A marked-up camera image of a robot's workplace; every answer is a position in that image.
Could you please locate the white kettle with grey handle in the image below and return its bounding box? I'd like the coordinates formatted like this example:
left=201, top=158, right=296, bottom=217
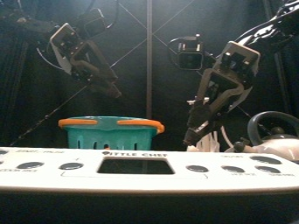
left=224, top=110, right=299, bottom=163

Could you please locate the grey vertical frame pole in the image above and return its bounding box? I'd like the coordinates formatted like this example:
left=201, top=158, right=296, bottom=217
left=144, top=0, right=155, bottom=119

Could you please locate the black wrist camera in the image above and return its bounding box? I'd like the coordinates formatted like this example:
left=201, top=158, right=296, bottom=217
left=76, top=8, right=108, bottom=39
left=175, top=34, right=207, bottom=72

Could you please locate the black right camera cable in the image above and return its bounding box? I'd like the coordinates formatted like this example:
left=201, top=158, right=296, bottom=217
left=167, top=35, right=196, bottom=60

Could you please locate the thin diagonal frame brace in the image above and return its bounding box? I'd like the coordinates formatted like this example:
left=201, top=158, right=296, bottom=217
left=116, top=1, right=255, bottom=121
left=9, top=0, right=196, bottom=147

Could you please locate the teal basket with orange rim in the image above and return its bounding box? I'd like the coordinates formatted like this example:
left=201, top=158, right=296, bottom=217
left=57, top=115, right=165, bottom=151

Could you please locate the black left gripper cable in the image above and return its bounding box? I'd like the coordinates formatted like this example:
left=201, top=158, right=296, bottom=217
left=35, top=38, right=75, bottom=72

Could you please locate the black left camera cable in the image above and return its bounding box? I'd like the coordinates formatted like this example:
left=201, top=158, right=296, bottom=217
left=83, top=0, right=120, bottom=31

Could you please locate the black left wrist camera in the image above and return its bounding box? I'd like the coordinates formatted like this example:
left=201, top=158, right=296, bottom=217
left=76, top=8, right=108, bottom=39

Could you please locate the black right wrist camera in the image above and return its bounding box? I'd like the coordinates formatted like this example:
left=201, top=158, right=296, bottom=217
left=175, top=34, right=207, bottom=72

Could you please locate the black camera cable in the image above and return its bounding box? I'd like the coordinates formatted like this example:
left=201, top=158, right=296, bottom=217
left=167, top=35, right=196, bottom=60
left=83, top=0, right=120, bottom=31

